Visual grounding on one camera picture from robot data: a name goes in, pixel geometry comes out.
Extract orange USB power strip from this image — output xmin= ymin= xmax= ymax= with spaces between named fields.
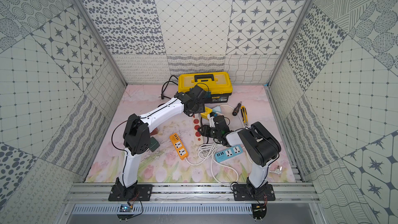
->
xmin=170 ymin=133 xmax=189 ymax=160

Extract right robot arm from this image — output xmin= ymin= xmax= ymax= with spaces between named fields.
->
xmin=198 ymin=115 xmax=282 ymax=189

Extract bundled white cable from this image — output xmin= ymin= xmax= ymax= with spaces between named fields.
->
xmin=197 ymin=142 xmax=223 ymax=159

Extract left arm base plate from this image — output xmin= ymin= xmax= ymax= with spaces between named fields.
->
xmin=108 ymin=178 xmax=153 ymax=202

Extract teal USB power strip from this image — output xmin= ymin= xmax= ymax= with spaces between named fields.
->
xmin=215 ymin=145 xmax=243 ymax=163

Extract white plug on mat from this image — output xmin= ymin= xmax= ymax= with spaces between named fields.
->
xmin=268 ymin=166 xmax=283 ymax=175

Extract white power strip cable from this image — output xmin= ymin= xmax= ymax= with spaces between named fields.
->
xmin=186 ymin=142 xmax=240 ymax=186

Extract black handle screwdriver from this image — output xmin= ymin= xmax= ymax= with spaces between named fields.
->
xmin=232 ymin=101 xmax=242 ymax=116

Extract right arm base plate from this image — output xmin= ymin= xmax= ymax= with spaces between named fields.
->
xmin=230 ymin=182 xmax=276 ymax=202

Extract cream power strip red sockets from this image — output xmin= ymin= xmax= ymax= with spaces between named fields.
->
xmin=191 ymin=114 xmax=203 ymax=145

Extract yellow cube socket adapter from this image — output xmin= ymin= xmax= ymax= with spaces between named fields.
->
xmin=201 ymin=107 xmax=212 ymax=120

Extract aluminium mounting rail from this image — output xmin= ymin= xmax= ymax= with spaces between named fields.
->
xmin=64 ymin=183 xmax=320 ymax=204

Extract dark green dragon cube adapter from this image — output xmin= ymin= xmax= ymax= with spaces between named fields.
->
xmin=149 ymin=137 xmax=160 ymax=152

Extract teal round-end power strip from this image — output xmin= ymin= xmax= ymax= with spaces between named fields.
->
xmin=212 ymin=104 xmax=235 ymax=117

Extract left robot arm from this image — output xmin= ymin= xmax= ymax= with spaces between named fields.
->
xmin=118 ymin=85 xmax=209 ymax=189

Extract yellow black toolbox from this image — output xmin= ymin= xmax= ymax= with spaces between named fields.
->
xmin=178 ymin=72 xmax=233 ymax=104

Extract yellow utility knife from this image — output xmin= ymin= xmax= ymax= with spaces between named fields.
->
xmin=240 ymin=106 xmax=248 ymax=126

